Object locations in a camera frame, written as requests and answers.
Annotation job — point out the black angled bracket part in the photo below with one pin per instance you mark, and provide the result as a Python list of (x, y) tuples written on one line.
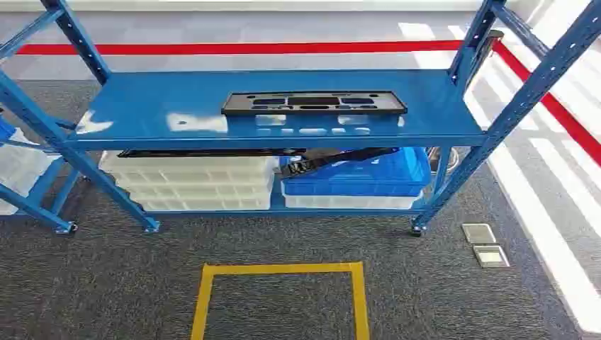
[(324, 161)]

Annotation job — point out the white plastic crate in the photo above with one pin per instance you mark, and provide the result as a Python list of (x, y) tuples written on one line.
[(188, 165), (202, 204), (197, 191), (352, 202)]

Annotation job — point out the blue metal shelf rack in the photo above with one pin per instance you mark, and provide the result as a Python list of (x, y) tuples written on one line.
[(188, 98), (29, 208)]

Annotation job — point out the metal bowl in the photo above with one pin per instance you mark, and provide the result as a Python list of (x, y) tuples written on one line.
[(450, 159)]

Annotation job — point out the black perforated plate part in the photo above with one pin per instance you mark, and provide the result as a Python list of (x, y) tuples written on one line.
[(237, 109)]

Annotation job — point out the blue plastic crate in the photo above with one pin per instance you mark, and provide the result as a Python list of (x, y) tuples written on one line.
[(366, 180)]

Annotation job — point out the red barrier belt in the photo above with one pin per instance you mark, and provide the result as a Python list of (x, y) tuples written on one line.
[(235, 48)]

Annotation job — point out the black barrier post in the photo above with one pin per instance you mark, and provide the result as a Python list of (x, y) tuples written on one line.
[(495, 37)]

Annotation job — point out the translucent white storage bin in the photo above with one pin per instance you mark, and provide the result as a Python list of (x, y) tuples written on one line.
[(21, 164)]

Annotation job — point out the long black flat part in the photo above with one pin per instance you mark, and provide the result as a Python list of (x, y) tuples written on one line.
[(211, 153)]

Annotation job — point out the silver floor socket cover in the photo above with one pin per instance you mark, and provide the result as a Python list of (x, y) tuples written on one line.
[(491, 256), (478, 233)]

